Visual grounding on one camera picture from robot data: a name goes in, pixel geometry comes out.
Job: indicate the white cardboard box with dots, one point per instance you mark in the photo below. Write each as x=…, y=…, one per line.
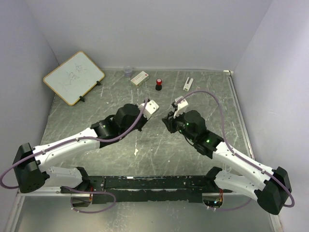
x=139, y=79

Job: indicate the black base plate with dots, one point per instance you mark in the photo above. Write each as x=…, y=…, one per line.
x=153, y=188

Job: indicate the white stapler remover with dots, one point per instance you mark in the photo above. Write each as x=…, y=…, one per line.
x=188, y=84

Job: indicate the small clear plastic cup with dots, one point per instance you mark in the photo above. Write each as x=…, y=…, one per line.
x=128, y=71

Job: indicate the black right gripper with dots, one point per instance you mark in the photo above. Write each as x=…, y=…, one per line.
x=169, y=121

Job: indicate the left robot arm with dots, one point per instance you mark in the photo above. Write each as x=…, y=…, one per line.
x=35, y=167

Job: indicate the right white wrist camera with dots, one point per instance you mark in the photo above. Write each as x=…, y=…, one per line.
x=180, y=105

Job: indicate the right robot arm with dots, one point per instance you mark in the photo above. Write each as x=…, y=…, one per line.
x=269, y=187

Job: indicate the aluminium rail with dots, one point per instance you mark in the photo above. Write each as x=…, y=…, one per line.
x=222, y=179

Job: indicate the white board with wooden frame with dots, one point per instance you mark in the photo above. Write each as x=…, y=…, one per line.
x=74, y=78

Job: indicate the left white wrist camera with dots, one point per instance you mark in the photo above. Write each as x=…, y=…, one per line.
x=148, y=108

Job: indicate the red and black stamp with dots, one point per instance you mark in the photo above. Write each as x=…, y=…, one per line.
x=158, y=85

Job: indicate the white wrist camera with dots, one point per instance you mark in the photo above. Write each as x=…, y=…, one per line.
x=180, y=105
x=148, y=108

